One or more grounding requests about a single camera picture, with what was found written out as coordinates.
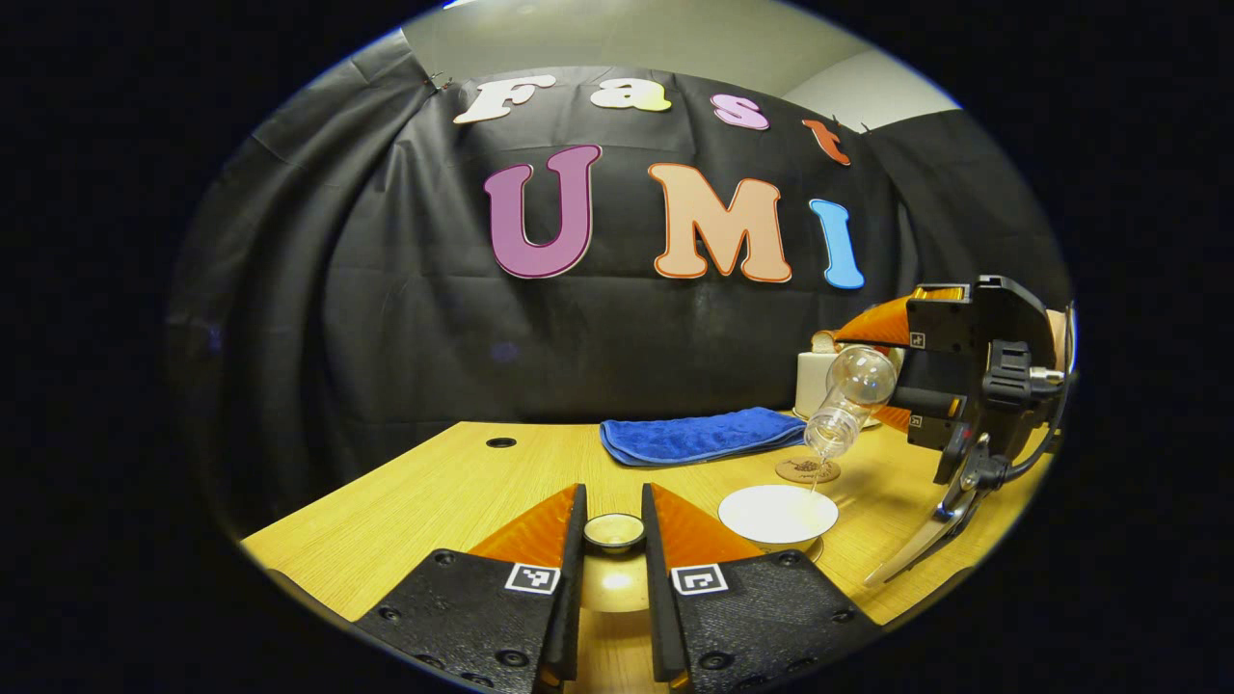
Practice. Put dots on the clear glass water bottle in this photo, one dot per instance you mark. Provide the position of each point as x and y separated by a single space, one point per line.
853 390

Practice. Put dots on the toast slice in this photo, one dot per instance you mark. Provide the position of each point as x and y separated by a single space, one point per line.
824 342

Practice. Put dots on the blue folded towel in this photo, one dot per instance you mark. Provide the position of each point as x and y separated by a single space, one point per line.
699 436

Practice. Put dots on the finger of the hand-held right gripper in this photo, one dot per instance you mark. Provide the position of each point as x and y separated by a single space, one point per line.
940 328
930 403

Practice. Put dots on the black backdrop cloth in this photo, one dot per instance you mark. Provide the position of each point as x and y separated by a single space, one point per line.
386 318

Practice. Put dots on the metal backdrop clip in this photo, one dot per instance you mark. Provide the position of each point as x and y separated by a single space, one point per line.
441 82

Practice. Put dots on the white toaster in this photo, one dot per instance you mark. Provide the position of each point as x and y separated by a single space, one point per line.
812 381

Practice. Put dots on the white teacup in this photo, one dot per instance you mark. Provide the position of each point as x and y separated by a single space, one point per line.
776 514

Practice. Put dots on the white teacup lid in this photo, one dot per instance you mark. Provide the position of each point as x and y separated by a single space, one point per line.
615 583

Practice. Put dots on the round wooden coaster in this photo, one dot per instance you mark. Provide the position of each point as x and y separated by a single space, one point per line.
798 470

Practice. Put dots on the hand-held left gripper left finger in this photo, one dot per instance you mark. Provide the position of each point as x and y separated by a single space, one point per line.
575 578

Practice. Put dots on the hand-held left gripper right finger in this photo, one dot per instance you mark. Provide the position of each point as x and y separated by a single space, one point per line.
656 578

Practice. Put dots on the white saucer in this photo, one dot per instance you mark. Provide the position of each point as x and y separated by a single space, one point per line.
818 551

